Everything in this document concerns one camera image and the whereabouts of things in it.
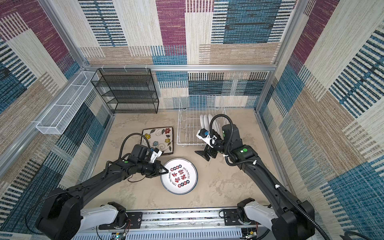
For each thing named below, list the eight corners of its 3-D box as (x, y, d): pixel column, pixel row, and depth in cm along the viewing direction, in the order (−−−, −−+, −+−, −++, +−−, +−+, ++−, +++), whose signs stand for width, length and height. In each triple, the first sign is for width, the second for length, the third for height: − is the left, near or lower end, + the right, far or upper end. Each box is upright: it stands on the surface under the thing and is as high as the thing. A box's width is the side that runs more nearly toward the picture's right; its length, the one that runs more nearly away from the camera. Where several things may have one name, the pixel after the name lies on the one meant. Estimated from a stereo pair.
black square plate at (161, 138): (139, 154, 98) (137, 151, 95) (145, 130, 110) (143, 127, 107) (172, 154, 98) (172, 151, 95) (175, 130, 110) (174, 126, 107)
